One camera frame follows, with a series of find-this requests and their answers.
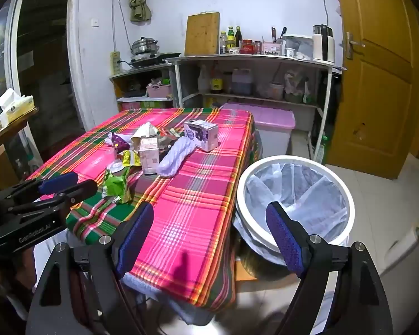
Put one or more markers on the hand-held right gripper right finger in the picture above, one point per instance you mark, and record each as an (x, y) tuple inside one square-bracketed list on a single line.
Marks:
[(286, 240)]

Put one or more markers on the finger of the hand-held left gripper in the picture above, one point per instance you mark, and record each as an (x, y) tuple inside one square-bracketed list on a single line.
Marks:
[(61, 181), (80, 191)]

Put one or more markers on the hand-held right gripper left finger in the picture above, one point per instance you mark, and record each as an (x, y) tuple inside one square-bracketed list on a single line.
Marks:
[(136, 240)]

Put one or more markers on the green snack wrapper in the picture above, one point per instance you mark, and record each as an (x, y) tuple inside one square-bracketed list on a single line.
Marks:
[(117, 185)]

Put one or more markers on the white round bin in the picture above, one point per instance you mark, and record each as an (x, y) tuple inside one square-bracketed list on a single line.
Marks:
[(241, 195)]

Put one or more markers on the white paper bag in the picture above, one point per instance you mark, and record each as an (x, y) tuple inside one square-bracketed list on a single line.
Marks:
[(145, 132)]

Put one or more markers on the purple milk carton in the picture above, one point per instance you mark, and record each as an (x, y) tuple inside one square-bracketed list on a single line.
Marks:
[(200, 136)]

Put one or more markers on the clear plastic bin liner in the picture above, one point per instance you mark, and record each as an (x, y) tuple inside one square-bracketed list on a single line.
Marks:
[(310, 195)]

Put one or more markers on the yellow snack wrapper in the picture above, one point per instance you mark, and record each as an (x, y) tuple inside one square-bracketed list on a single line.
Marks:
[(129, 157)]

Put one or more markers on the purple snack wrapper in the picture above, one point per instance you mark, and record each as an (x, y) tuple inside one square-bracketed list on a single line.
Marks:
[(118, 141)]

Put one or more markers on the pink plaid tablecloth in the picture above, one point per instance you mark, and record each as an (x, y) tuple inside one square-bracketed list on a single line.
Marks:
[(195, 199)]

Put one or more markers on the wooden side table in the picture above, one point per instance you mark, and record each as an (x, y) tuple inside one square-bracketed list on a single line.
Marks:
[(19, 122)]

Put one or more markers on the pink drink carton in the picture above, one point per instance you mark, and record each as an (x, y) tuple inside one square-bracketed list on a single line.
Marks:
[(149, 157)]

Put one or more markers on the white tissue box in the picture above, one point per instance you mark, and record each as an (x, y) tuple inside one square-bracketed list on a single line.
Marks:
[(15, 106)]

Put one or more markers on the white purple plastic package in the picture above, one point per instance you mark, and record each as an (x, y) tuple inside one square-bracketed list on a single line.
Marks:
[(176, 157)]

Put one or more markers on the green glass bottle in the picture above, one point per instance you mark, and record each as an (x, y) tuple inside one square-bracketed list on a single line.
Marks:
[(320, 151)]

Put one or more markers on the small red wrapper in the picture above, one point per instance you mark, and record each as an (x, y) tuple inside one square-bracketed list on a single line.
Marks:
[(169, 133)]

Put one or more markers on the green printed box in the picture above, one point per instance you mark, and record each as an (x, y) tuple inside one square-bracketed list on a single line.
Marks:
[(146, 105)]

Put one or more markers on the pink lidded storage box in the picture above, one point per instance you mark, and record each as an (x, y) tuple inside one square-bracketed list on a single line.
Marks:
[(265, 118)]

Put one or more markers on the pink plastic basket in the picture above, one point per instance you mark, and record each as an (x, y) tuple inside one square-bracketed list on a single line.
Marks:
[(159, 91)]

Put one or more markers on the yellowish power strip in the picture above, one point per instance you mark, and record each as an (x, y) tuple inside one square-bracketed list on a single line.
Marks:
[(116, 62)]

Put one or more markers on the small white metal shelf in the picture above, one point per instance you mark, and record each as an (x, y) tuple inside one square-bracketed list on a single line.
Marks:
[(143, 69)]

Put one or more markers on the glass sliding door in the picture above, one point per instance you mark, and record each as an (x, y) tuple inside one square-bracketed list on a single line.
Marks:
[(38, 42)]

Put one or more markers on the black induction cooker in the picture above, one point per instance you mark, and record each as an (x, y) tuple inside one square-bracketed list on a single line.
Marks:
[(150, 59)]

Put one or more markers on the small lidded bucket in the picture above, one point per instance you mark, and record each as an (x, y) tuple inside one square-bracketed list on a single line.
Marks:
[(276, 91)]

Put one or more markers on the bundle of plastic bags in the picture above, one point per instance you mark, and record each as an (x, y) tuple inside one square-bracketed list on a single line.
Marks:
[(296, 89)]

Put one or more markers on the steel steamer pot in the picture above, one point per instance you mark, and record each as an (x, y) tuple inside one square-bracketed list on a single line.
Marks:
[(145, 46)]

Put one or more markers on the dark liquid jug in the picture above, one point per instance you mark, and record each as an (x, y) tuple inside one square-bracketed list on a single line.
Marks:
[(242, 83)]

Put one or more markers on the white plastic bottle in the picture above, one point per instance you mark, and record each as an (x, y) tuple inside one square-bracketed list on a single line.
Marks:
[(203, 82)]

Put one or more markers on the dark yellow-label bottle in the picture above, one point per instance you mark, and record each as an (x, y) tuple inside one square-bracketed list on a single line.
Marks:
[(216, 83)]

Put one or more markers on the yellow wooden door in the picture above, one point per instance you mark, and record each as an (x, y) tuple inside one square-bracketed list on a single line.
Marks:
[(377, 94)]

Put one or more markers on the large white metal shelf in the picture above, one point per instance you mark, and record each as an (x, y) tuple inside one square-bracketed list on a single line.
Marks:
[(251, 59)]

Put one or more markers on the pink knife holder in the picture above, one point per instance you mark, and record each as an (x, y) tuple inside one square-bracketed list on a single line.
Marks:
[(271, 49)]

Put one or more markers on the clear plastic container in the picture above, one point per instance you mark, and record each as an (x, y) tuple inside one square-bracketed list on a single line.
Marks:
[(298, 47)]

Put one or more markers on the glass jar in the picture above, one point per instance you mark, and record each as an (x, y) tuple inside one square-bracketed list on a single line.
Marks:
[(257, 47)]

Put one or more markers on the red jar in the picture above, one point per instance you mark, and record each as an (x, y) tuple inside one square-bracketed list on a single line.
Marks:
[(247, 47)]

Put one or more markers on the wooden cutting board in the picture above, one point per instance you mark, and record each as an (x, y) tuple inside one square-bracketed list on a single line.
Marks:
[(202, 35)]

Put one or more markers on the white electric kettle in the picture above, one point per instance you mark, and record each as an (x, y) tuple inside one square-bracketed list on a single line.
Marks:
[(323, 45)]

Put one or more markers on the small clear bottle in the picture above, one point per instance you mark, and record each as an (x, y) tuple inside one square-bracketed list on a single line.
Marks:
[(225, 43)]

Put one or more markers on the dark sauce bottle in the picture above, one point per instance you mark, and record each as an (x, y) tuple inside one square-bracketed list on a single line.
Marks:
[(238, 38)]

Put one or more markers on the white wall switch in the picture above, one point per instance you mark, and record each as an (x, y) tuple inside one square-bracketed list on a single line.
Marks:
[(95, 23)]

